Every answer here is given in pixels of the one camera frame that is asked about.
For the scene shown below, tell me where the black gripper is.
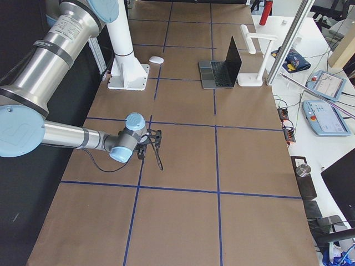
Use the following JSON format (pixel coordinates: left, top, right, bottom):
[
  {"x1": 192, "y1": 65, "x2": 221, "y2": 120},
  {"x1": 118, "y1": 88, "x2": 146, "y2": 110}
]
[{"x1": 137, "y1": 144, "x2": 147, "y2": 160}]

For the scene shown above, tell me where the grey laptop computer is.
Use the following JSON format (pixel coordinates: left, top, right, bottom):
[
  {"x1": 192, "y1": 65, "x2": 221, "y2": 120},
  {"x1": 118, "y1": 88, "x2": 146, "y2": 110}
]
[{"x1": 198, "y1": 37, "x2": 242, "y2": 89}]

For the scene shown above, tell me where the white desk lamp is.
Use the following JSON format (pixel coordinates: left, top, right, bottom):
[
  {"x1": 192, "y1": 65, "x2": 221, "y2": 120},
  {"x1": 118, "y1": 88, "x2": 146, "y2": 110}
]
[{"x1": 237, "y1": 24, "x2": 278, "y2": 87}]

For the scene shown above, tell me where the black usb hub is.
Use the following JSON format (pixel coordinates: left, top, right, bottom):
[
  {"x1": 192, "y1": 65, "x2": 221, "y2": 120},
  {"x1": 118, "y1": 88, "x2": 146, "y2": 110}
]
[
  {"x1": 282, "y1": 125, "x2": 296, "y2": 144},
  {"x1": 277, "y1": 108, "x2": 289, "y2": 121}
]

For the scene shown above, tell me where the black box with metal cup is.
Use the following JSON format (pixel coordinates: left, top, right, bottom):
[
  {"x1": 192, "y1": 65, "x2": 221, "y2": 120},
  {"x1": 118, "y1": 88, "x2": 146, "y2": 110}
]
[{"x1": 291, "y1": 156, "x2": 317, "y2": 200}]

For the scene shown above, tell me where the dark blue space pouch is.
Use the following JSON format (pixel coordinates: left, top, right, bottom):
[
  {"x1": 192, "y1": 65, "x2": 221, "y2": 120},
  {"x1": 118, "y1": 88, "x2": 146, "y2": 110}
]
[{"x1": 282, "y1": 48, "x2": 311, "y2": 73}]

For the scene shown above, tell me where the blue teach pendant near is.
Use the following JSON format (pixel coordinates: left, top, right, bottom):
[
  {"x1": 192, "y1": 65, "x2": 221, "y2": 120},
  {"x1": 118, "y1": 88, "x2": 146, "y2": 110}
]
[{"x1": 302, "y1": 100, "x2": 351, "y2": 137}]

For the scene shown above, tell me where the blue teach pendant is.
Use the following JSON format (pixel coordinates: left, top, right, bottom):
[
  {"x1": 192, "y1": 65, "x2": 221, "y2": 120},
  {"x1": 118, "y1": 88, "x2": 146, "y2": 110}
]
[
  {"x1": 302, "y1": 100, "x2": 351, "y2": 137},
  {"x1": 306, "y1": 70, "x2": 346, "y2": 102}
]

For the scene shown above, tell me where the red bottle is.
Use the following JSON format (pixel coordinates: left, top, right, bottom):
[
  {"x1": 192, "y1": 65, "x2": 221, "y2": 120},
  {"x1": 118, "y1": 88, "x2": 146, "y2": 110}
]
[{"x1": 259, "y1": 0, "x2": 273, "y2": 26}]

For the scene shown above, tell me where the blue teach pendant far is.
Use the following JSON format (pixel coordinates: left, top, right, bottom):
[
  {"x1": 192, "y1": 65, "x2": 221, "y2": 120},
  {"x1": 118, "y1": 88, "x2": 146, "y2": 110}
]
[{"x1": 306, "y1": 70, "x2": 346, "y2": 102}]

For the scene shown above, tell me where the black monitor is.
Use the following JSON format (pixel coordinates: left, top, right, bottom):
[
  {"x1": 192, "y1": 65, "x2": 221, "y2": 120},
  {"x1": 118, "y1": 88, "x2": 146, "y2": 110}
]
[{"x1": 321, "y1": 149, "x2": 355, "y2": 228}]

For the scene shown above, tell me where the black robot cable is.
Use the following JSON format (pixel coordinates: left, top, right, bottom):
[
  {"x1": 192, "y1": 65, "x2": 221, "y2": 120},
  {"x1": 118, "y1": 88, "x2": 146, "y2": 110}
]
[{"x1": 83, "y1": 132, "x2": 164, "y2": 173}]

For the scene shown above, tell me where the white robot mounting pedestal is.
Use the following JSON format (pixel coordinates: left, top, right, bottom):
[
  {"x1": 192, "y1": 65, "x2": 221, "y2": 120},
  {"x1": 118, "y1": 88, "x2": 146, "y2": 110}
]
[{"x1": 106, "y1": 1, "x2": 150, "y2": 91}]

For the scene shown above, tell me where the white wireless mouse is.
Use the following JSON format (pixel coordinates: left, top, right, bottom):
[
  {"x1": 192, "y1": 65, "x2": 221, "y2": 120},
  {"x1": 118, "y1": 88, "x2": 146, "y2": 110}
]
[{"x1": 149, "y1": 56, "x2": 164, "y2": 64}]

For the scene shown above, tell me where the aluminium frame post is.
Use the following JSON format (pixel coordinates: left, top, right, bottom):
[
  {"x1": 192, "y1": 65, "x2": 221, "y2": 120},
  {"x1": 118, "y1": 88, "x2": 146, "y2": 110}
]
[{"x1": 266, "y1": 0, "x2": 315, "y2": 86}]

